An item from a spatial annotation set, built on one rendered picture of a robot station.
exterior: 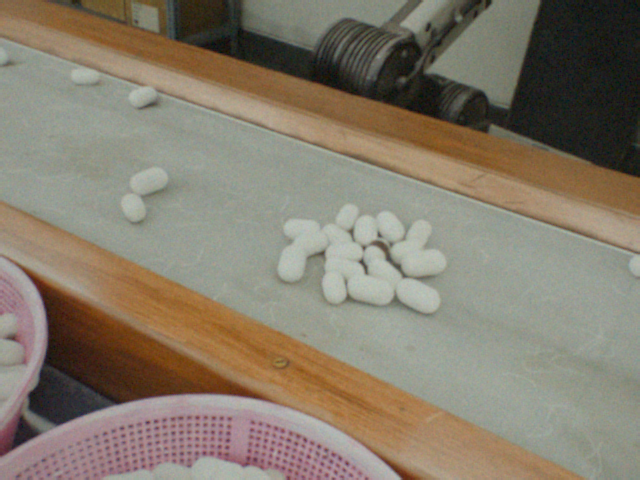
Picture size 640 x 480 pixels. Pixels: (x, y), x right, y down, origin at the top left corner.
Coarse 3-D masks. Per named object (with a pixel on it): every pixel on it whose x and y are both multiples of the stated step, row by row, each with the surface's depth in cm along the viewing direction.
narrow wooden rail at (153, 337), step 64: (64, 256) 50; (64, 320) 48; (128, 320) 45; (192, 320) 45; (256, 320) 46; (128, 384) 48; (192, 384) 44; (256, 384) 41; (320, 384) 41; (384, 384) 42; (384, 448) 38; (448, 448) 38; (512, 448) 38
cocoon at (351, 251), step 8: (328, 248) 55; (336, 248) 55; (344, 248) 55; (352, 248) 55; (360, 248) 56; (328, 256) 55; (336, 256) 55; (344, 256) 55; (352, 256) 55; (360, 256) 56
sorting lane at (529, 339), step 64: (64, 64) 88; (0, 128) 71; (64, 128) 73; (128, 128) 74; (192, 128) 76; (256, 128) 77; (0, 192) 61; (64, 192) 62; (128, 192) 63; (192, 192) 64; (256, 192) 65; (320, 192) 66; (384, 192) 67; (448, 192) 68; (128, 256) 55; (192, 256) 55; (256, 256) 56; (320, 256) 57; (448, 256) 59; (512, 256) 60; (576, 256) 60; (320, 320) 50; (384, 320) 51; (448, 320) 51; (512, 320) 52; (576, 320) 53; (448, 384) 46; (512, 384) 46; (576, 384) 47; (576, 448) 42
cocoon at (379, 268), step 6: (372, 264) 54; (378, 264) 54; (384, 264) 54; (372, 270) 54; (378, 270) 53; (384, 270) 53; (390, 270) 53; (396, 270) 53; (372, 276) 54; (378, 276) 53; (384, 276) 53; (390, 276) 53; (396, 276) 53; (390, 282) 53; (396, 282) 53
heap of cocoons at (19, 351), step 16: (0, 320) 47; (16, 320) 47; (0, 336) 46; (0, 352) 44; (16, 352) 45; (0, 368) 44; (16, 368) 45; (0, 384) 42; (16, 384) 42; (0, 400) 42
